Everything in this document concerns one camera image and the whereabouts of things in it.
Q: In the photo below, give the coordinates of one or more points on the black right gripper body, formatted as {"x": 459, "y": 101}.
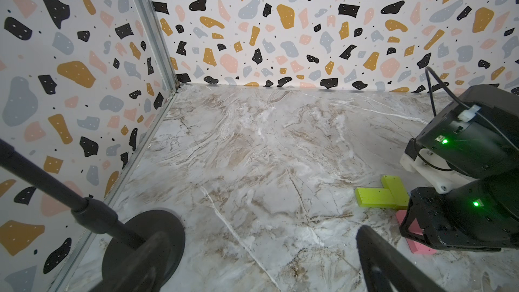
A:
{"x": 480, "y": 216}

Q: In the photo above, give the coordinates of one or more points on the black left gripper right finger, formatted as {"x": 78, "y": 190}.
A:
{"x": 385, "y": 269}

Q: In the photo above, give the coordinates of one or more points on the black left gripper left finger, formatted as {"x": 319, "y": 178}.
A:
{"x": 143, "y": 269}

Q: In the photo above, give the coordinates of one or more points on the lime green block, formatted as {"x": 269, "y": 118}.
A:
{"x": 380, "y": 198}
{"x": 398, "y": 191}

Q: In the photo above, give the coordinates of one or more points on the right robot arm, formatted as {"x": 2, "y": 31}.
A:
{"x": 468, "y": 154}

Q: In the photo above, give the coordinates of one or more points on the black microphone stand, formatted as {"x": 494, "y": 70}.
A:
{"x": 98, "y": 217}

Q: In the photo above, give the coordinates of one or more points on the metal corner profile left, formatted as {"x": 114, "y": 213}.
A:
{"x": 157, "y": 43}

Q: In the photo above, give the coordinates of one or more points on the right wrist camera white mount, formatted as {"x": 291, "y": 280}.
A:
{"x": 432, "y": 168}

